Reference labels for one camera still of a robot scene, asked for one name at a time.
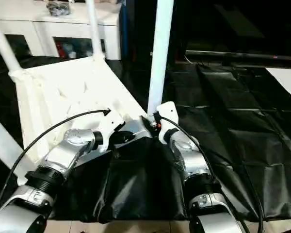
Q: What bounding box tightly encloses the white plastic table top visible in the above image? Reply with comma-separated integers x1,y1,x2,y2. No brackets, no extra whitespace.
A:
9,56,158,185

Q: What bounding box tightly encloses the white plastic table leg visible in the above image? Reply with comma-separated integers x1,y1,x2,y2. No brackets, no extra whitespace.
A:
86,0,106,61
0,112,25,166
146,0,175,117
0,12,26,81

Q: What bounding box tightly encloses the black plastic mat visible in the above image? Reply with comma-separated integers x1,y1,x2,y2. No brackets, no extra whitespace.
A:
0,51,291,224

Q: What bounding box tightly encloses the red bottle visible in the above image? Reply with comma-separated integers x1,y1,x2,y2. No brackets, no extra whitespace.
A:
54,41,64,58

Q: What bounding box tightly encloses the black low shelf board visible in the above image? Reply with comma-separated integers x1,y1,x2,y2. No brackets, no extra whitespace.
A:
184,50,291,63

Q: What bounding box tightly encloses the white paper sheet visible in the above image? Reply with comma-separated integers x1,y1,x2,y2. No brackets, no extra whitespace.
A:
266,67,291,105

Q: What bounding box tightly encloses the white sideboard cabinet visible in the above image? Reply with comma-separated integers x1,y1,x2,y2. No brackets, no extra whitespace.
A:
0,0,122,60

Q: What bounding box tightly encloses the grey crumpled object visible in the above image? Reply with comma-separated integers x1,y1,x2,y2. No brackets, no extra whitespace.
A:
46,1,71,16

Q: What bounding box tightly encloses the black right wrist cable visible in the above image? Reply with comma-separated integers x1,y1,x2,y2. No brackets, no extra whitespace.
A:
158,113,263,233

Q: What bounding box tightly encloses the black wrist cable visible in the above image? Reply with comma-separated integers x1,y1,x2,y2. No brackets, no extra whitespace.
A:
0,110,111,216
158,113,263,233

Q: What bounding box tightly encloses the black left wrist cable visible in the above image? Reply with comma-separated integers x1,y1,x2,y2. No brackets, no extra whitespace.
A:
0,110,111,216

